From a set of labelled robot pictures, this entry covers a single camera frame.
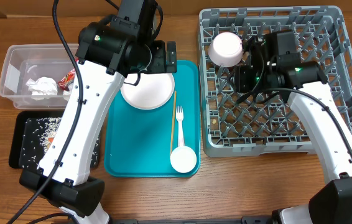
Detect white bowl with food scraps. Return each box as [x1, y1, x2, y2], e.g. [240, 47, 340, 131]
[208, 32, 243, 68]

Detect red snack wrapper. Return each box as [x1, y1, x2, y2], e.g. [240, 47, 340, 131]
[57, 69, 76, 91]

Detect white napkin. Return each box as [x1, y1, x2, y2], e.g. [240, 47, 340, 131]
[26, 77, 58, 101]
[63, 91, 72, 101]

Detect small white round cup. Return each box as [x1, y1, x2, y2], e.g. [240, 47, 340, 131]
[170, 146, 197, 174]

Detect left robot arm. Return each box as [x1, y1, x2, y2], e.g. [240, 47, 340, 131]
[19, 0, 177, 223]

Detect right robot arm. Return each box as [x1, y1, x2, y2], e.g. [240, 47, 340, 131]
[233, 30, 352, 223]

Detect large white plate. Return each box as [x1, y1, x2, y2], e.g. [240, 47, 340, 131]
[121, 73, 175, 110]

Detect grey dish rack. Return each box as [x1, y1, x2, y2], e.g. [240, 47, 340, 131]
[198, 6, 352, 157]

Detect white plastic fork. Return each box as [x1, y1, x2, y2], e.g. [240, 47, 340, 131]
[175, 105, 185, 147]

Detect wooden chopstick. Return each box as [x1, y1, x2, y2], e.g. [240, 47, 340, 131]
[169, 90, 177, 156]

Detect teal plastic tray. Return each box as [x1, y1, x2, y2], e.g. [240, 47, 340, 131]
[103, 60, 200, 177]

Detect clear plastic bin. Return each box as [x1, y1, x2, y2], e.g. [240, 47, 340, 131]
[0, 44, 73, 110]

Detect spilled rice and peanuts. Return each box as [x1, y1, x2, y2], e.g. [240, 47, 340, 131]
[21, 117, 62, 164]

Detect black plastic tray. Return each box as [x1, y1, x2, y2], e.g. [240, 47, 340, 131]
[8, 110, 101, 169]

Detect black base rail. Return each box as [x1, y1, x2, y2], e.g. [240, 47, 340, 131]
[109, 216, 280, 224]

